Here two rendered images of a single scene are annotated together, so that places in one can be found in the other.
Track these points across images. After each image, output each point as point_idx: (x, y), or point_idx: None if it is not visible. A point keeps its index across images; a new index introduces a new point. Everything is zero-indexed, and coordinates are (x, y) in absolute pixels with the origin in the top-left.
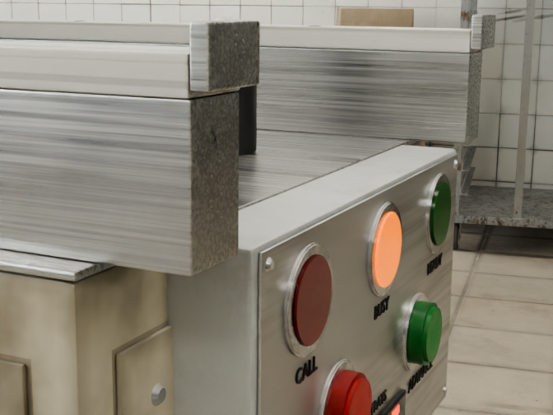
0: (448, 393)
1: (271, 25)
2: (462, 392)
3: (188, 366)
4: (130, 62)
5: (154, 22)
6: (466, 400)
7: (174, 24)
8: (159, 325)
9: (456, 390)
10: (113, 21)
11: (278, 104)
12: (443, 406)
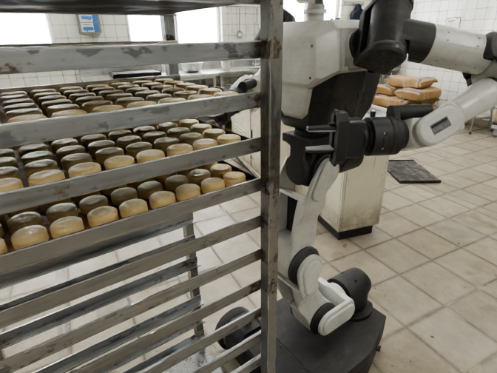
0: (490, 183)
1: (384, 108)
2: (495, 183)
3: None
4: None
5: (376, 106)
6: (493, 185)
7: (376, 106)
8: None
9: (493, 183)
10: (373, 105)
11: (382, 115)
12: (485, 184)
